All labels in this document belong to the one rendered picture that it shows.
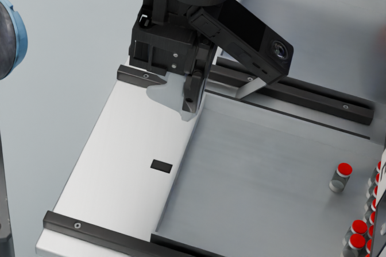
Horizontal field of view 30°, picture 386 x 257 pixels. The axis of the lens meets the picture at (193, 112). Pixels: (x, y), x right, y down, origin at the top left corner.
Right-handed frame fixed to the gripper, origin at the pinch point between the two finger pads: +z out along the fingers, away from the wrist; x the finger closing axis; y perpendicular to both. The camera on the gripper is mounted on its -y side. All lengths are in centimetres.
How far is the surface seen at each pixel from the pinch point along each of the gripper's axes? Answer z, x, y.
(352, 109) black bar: 19.3, -25.9, -21.6
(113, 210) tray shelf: 21.5, 2.2, 7.9
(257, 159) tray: 21.2, -12.7, -9.2
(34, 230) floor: 110, -38, 40
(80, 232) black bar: 19.6, 7.9, 10.5
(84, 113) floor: 110, -81, 41
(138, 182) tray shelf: 21.5, -3.2, 6.1
